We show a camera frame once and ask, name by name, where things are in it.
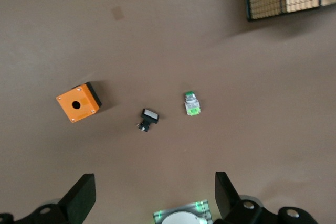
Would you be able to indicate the black square white-faced button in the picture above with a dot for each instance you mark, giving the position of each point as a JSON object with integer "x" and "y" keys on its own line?
{"x": 150, "y": 115}

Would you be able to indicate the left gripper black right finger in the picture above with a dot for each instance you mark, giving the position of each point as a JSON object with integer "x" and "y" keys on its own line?
{"x": 228, "y": 203}

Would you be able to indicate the green push button switch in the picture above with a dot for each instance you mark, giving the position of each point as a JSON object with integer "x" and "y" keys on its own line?
{"x": 193, "y": 107}

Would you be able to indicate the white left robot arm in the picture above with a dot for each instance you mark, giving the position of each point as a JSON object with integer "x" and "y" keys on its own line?
{"x": 181, "y": 220}

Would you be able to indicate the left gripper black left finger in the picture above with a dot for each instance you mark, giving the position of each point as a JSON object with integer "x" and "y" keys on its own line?
{"x": 78, "y": 197}

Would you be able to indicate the brown tape patch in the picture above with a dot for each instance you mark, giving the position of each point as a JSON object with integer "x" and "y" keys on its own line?
{"x": 117, "y": 13}

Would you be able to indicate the orange button enclosure box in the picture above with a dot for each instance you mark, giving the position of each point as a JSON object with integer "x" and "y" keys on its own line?
{"x": 81, "y": 108}

